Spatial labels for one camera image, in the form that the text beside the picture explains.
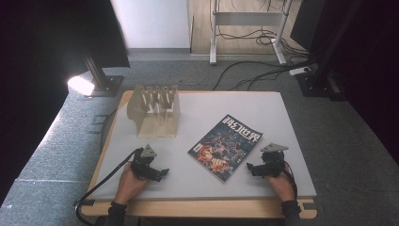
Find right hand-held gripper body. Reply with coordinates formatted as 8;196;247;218
258;142;290;179

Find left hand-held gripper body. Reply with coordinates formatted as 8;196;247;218
129;143;163;182

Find person's right hand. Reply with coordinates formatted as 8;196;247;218
265;169;297;203

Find person's left hand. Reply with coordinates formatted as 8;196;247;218
114;162;150;207

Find colourful illustrated magazine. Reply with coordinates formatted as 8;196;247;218
186;113;264;185

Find white table mat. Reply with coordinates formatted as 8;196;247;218
89;90;317;202

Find wooden slotted book rack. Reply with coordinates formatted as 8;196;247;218
126;83;182;139

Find white power strip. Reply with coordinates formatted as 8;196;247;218
288;66;312;77

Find black metal stand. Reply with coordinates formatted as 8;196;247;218
295;0;365;102

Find black panel on stand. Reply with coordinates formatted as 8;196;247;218
82;0;131;71

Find white board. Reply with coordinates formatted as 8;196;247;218
110;0;193;50

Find red and black gripper cable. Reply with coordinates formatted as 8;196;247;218
282;160;299;200

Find black stand with base plate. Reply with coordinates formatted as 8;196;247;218
82;52;125;98

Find black floor cables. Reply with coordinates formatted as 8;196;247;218
210;0;319;92

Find white metal desk frame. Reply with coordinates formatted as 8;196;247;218
209;0;295;66

